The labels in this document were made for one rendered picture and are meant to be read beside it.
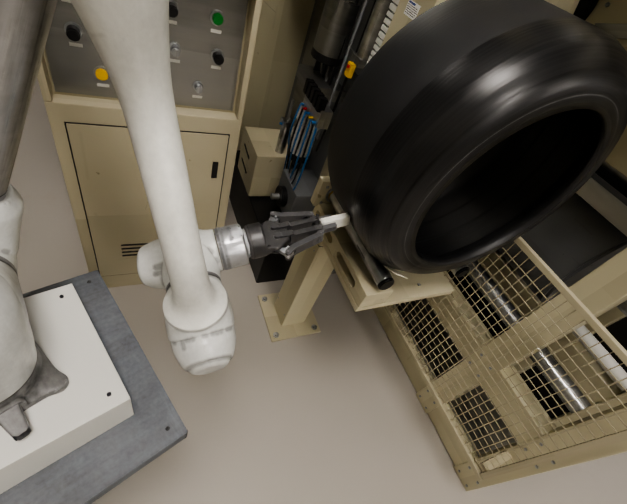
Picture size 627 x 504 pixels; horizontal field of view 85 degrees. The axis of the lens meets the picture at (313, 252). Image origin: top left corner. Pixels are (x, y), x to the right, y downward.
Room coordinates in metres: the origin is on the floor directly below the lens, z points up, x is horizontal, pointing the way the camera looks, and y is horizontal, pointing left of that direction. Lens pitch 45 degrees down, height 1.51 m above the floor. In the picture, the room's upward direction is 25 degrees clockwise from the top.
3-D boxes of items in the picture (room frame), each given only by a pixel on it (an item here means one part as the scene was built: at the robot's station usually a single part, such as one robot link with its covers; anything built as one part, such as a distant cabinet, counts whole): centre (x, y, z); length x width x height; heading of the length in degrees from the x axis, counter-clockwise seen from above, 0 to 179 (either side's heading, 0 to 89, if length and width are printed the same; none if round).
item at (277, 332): (1.03, -0.02, 0.01); 0.27 x 0.27 x 0.02; 39
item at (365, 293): (0.76, -0.09, 0.83); 0.36 x 0.09 x 0.06; 39
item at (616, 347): (0.88, -0.60, 0.65); 0.90 x 0.02 x 0.70; 39
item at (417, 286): (0.84, -0.20, 0.80); 0.37 x 0.36 x 0.02; 129
